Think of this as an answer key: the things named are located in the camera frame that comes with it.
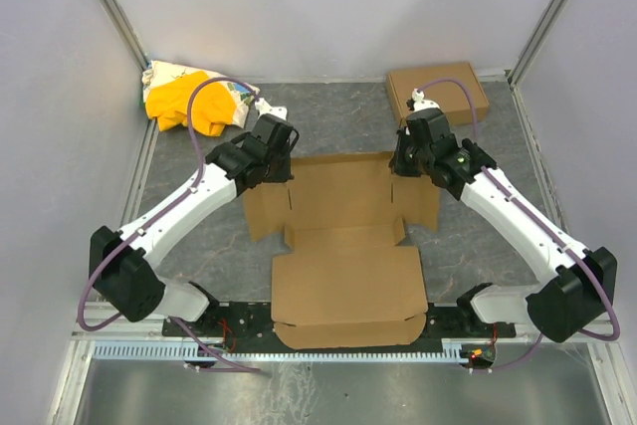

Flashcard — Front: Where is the cardboard box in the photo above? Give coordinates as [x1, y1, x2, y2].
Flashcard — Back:
[242, 151, 440, 350]
[386, 62, 490, 126]

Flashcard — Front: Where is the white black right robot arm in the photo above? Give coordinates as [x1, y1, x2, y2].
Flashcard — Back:
[389, 102, 620, 343]

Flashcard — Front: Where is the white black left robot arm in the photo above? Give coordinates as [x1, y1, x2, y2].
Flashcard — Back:
[90, 106, 299, 322]

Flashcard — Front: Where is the folded closed cardboard box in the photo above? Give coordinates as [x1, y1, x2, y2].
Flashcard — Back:
[386, 62, 490, 126]

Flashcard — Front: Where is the yellow cloth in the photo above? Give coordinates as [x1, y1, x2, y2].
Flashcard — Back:
[145, 71, 240, 136]

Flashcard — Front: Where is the floral patterned cloth bag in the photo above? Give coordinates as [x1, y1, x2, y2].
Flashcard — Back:
[141, 61, 259, 127]

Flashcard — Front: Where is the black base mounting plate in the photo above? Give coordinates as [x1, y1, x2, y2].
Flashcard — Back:
[188, 299, 516, 346]

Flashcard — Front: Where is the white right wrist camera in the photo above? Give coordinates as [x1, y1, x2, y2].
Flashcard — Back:
[407, 89, 442, 114]

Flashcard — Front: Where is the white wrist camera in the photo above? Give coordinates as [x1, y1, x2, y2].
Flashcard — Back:
[407, 89, 442, 114]
[254, 98, 288, 120]

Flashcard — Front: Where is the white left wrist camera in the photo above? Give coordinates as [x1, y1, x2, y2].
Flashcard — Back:
[254, 98, 288, 120]

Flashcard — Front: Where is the light blue cable duct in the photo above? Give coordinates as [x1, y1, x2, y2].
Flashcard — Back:
[92, 340, 468, 364]

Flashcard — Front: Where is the right aluminium corner post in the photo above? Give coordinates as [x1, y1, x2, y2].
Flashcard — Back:
[507, 0, 598, 86]

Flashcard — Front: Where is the aluminium corner post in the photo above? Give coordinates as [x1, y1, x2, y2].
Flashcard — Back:
[100, 0, 149, 71]
[507, 0, 598, 86]

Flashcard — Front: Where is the aluminium frame rail front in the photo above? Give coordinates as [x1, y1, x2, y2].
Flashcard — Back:
[77, 294, 621, 342]

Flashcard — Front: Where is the left aluminium corner post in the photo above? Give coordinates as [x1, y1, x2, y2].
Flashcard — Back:
[100, 0, 149, 71]

